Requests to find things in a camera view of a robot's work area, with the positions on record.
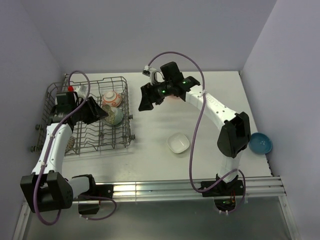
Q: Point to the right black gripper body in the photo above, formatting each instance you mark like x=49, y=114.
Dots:
x=160, y=91

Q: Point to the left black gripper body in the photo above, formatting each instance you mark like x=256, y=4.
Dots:
x=81, y=112

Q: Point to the orange floral pattern bowl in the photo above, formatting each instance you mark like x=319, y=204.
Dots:
x=111, y=98

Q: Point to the pale teal bowl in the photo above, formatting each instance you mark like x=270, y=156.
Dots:
x=118, y=116

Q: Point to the brown geometric pattern bowl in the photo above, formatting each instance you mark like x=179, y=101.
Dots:
x=70, y=144

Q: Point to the small flower shaped dish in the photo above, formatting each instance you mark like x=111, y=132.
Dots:
x=110, y=119

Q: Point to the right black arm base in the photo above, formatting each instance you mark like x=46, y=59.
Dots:
x=233, y=188

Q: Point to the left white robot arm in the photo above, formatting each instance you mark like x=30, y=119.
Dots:
x=45, y=189

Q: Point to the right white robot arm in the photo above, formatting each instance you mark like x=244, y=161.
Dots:
x=234, y=128

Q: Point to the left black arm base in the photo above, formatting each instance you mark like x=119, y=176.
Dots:
x=89, y=204

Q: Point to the white bowl orange outside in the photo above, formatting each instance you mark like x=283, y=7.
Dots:
x=173, y=98

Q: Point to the white square bowl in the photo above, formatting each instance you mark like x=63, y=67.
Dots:
x=178, y=143

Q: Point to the blue glazed bowl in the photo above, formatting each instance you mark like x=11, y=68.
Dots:
x=260, y=143

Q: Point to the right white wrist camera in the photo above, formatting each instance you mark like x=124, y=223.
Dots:
x=151, y=73

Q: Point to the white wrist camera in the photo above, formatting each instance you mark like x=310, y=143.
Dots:
x=81, y=90
x=151, y=73

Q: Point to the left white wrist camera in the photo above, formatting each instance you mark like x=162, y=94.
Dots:
x=81, y=90

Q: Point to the grey wire dish rack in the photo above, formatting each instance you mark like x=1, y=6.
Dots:
x=98, y=136

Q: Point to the aluminium mounting rail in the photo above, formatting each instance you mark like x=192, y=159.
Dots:
x=176, y=190

